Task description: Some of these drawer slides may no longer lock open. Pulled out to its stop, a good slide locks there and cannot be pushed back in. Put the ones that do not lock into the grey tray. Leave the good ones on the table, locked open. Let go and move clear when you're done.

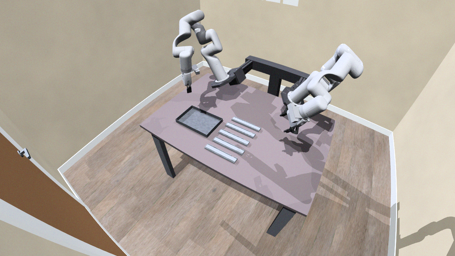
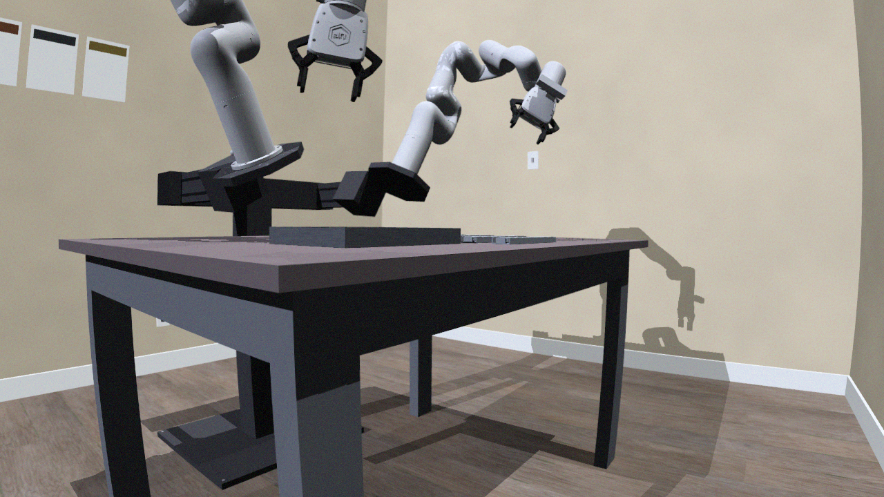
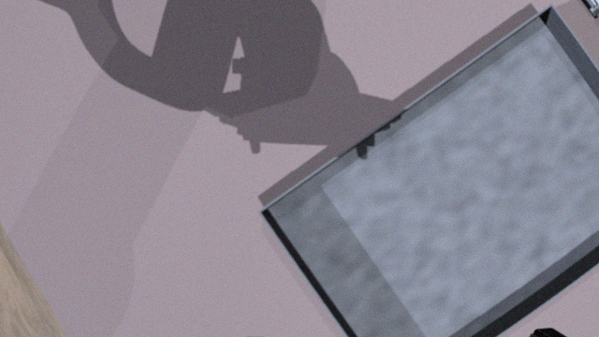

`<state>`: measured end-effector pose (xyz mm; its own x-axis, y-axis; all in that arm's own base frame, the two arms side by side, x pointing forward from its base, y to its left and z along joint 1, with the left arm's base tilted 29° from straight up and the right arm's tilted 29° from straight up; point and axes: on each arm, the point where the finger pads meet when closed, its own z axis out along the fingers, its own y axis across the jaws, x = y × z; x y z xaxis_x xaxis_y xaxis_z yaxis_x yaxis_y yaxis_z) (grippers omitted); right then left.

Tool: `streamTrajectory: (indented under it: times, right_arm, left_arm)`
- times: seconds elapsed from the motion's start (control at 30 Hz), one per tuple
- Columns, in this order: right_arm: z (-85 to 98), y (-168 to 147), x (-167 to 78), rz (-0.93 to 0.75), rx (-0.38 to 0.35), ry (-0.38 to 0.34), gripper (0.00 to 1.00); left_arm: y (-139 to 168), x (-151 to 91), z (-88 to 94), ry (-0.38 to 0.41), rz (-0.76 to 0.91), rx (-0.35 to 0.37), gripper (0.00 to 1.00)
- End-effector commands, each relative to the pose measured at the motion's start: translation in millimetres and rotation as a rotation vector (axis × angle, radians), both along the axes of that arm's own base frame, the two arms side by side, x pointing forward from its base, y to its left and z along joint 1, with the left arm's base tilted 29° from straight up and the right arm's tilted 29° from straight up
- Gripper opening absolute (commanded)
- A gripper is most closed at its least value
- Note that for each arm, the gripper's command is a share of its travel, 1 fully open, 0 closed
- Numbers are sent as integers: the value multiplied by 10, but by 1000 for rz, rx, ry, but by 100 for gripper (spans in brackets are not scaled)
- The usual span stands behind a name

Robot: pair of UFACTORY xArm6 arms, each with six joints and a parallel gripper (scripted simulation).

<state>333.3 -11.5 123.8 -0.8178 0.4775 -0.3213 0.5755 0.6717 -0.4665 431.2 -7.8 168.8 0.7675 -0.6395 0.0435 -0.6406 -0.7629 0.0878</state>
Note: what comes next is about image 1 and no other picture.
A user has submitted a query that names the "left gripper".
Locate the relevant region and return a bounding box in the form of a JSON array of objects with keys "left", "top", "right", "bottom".
[{"left": 280, "top": 107, "right": 307, "bottom": 134}]

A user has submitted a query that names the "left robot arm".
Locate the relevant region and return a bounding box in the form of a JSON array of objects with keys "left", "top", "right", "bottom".
[{"left": 287, "top": 44, "right": 364, "bottom": 123}]

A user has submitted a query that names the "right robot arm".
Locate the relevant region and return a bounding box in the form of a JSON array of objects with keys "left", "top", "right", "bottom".
[{"left": 172, "top": 10, "right": 229, "bottom": 83}]

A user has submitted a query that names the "white drawer slide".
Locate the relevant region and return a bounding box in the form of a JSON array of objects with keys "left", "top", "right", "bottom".
[
  {"left": 225, "top": 122, "right": 256, "bottom": 138},
  {"left": 218, "top": 129, "right": 250, "bottom": 146},
  {"left": 213, "top": 137, "right": 245, "bottom": 155},
  {"left": 204, "top": 144, "right": 237, "bottom": 163},
  {"left": 231, "top": 116, "right": 261, "bottom": 132}
]

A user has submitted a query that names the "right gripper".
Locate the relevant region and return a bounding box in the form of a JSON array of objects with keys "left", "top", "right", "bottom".
[{"left": 181, "top": 72, "right": 192, "bottom": 93}]

